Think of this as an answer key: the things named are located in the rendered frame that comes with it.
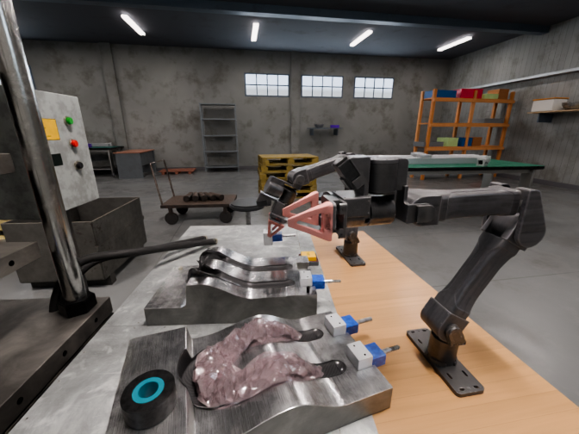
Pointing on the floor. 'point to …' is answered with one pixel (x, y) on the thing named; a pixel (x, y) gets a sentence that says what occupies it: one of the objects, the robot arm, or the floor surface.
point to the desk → (134, 163)
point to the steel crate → (108, 213)
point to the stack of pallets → (277, 168)
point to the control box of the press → (72, 188)
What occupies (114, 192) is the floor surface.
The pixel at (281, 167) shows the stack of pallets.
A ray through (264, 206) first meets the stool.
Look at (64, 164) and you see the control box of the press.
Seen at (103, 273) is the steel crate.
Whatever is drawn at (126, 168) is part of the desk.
